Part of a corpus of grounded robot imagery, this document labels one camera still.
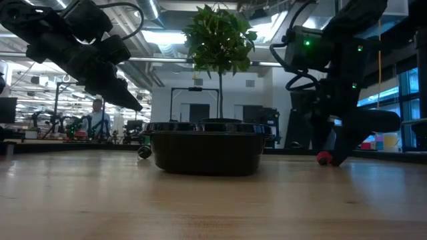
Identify black cherry green stem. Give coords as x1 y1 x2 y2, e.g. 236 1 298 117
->
137 145 153 160

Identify black plastic tupperware container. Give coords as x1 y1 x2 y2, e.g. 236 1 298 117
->
142 121 274 177

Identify small red raspberry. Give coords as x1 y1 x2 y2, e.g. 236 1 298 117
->
316 150 333 167

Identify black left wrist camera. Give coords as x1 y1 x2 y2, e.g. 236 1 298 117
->
99 35 131 66

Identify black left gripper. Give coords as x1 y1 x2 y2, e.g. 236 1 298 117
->
64 41 144 113

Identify black monitor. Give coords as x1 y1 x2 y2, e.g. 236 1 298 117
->
0 97 17 124

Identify black folding panel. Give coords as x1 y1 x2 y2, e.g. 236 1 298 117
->
286 109 318 149

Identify black vertical frame post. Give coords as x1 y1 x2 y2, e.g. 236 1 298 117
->
414 28 427 151

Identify black background cabinet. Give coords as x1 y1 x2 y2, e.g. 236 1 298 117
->
242 105 282 149

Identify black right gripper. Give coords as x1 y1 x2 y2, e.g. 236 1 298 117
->
291 35 402 167

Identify yellow container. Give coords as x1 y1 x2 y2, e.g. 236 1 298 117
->
382 133 400 153

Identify yellow hanging cord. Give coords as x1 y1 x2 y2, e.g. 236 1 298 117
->
376 19 382 109

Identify black background chair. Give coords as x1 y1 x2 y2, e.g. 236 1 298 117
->
123 119 145 145

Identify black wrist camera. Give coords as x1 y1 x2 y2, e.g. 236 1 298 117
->
99 35 131 66
285 25 334 71

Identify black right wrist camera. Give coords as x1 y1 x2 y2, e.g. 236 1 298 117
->
285 25 334 71

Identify person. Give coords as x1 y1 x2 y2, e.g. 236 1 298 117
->
81 98 112 139

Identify green potted plant black pot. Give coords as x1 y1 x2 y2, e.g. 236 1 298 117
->
181 3 258 123

